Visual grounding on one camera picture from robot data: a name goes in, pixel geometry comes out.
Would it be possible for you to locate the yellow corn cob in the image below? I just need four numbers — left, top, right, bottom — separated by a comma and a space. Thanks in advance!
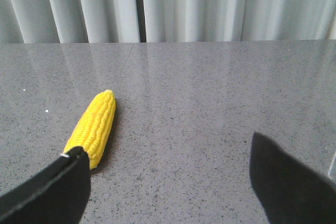
63, 90, 117, 170

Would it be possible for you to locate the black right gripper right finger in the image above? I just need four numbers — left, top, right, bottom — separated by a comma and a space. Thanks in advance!
249, 132, 335, 223

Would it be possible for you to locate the white pleated curtain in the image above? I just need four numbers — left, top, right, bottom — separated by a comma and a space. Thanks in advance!
1, 0, 335, 44

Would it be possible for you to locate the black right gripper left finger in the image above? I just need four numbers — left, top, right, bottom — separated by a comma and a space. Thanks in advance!
1, 146, 91, 223

